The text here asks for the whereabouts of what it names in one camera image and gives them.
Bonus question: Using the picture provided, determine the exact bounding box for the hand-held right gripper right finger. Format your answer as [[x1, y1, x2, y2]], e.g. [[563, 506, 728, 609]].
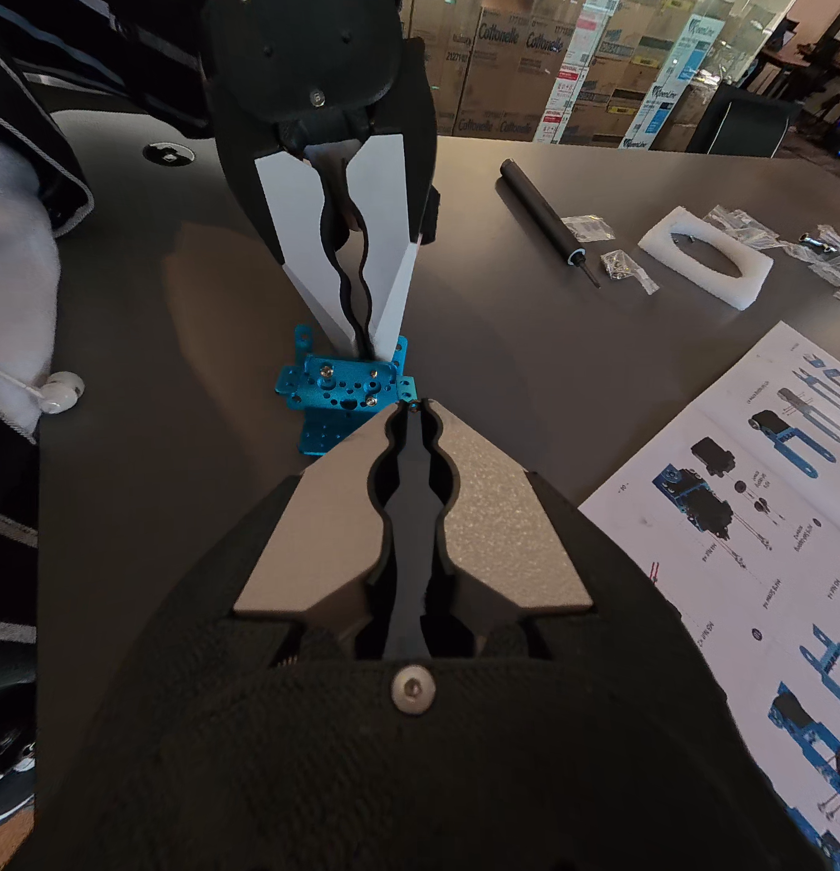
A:
[[420, 398, 594, 660]]

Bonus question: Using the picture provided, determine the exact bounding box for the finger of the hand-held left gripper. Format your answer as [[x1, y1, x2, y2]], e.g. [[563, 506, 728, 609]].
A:
[[254, 152, 376, 358], [344, 131, 422, 359]]

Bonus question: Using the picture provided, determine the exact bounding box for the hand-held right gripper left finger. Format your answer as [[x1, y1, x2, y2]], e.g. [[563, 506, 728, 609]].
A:
[[232, 401, 402, 661]]

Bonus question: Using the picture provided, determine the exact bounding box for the blue metal bracket assembly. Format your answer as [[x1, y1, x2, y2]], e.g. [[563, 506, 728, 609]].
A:
[[273, 323, 418, 458]]

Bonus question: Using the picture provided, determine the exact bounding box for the dark grey desk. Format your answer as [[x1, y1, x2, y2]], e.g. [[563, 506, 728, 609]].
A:
[[35, 102, 840, 871]]

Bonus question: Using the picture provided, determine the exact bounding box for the black electric screwdriver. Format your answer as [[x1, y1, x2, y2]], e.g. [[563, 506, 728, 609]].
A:
[[499, 158, 603, 290]]

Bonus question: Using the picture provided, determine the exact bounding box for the stack of cardboard boxes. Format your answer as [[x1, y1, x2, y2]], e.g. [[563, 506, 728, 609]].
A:
[[399, 0, 754, 151]]

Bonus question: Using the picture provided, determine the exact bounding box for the flat clear bag of screws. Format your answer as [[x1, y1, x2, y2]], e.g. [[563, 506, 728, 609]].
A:
[[561, 214, 617, 244]]

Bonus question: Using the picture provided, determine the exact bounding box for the crumpled clear bag of screws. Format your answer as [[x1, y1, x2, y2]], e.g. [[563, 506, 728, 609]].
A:
[[600, 250, 660, 295]]

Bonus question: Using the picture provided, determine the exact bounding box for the white instruction manual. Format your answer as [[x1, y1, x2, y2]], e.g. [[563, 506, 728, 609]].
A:
[[578, 321, 840, 871]]

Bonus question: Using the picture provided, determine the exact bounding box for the white garment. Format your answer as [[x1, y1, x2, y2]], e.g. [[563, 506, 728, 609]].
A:
[[0, 129, 61, 436]]

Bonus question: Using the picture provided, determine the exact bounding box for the white foam block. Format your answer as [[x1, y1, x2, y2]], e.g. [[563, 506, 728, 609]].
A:
[[638, 206, 775, 312]]

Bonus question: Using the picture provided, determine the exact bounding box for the black striped jacket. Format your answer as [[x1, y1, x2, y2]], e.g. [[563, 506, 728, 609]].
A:
[[0, 0, 97, 827]]

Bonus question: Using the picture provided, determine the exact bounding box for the black office chair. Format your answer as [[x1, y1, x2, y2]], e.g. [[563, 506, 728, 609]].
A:
[[685, 82, 805, 161]]

